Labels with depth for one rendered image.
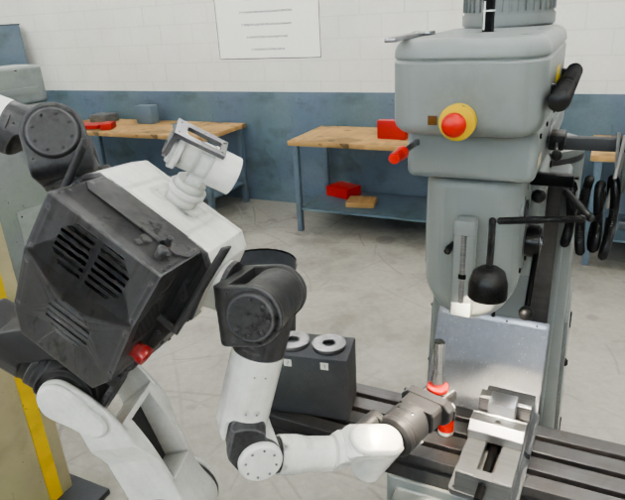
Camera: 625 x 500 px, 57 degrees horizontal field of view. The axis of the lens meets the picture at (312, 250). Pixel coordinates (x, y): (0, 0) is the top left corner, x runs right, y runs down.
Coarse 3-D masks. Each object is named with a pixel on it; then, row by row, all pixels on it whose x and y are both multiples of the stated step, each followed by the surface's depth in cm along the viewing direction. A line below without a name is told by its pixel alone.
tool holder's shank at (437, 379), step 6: (438, 342) 123; (444, 342) 123; (438, 348) 123; (444, 348) 124; (438, 354) 124; (438, 360) 124; (438, 366) 125; (438, 372) 125; (432, 378) 127; (438, 378) 126; (444, 378) 127; (438, 384) 126
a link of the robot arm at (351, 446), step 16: (336, 432) 110; (352, 432) 108; (368, 432) 109; (384, 432) 110; (336, 448) 108; (352, 448) 106; (368, 448) 107; (384, 448) 108; (400, 448) 109; (336, 464) 107
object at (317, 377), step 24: (312, 336) 159; (336, 336) 156; (288, 360) 152; (312, 360) 150; (336, 360) 148; (288, 384) 155; (312, 384) 153; (336, 384) 151; (288, 408) 158; (312, 408) 156; (336, 408) 154
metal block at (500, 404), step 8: (496, 392) 140; (496, 400) 138; (504, 400) 137; (512, 400) 137; (488, 408) 137; (496, 408) 136; (504, 408) 135; (512, 408) 135; (504, 416) 136; (512, 416) 135
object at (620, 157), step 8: (624, 136) 127; (616, 144) 131; (624, 144) 128; (616, 152) 132; (616, 160) 133; (624, 160) 138; (616, 168) 131; (624, 168) 139; (616, 176) 132; (624, 176) 139; (624, 184) 139; (608, 192) 136; (608, 200) 137
